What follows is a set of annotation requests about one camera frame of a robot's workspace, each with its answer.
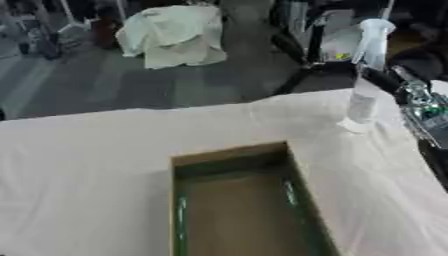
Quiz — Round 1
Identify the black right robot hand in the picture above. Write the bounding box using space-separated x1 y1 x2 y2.
351 43 448 106

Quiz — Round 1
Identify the clear plastic spray bottle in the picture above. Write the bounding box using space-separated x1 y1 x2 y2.
336 18 398 134

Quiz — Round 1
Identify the tan cardboard box green inside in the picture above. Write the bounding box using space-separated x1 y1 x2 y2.
168 141 343 256

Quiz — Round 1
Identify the black stand with white panel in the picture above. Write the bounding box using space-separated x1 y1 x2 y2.
269 0 399 96

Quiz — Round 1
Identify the chair draped with white cloth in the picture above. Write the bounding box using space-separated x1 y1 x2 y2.
113 4 230 70

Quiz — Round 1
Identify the dark red bag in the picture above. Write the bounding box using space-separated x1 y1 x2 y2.
89 4 125 51

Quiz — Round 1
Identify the white metal rack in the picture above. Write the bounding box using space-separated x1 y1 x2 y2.
0 0 90 62

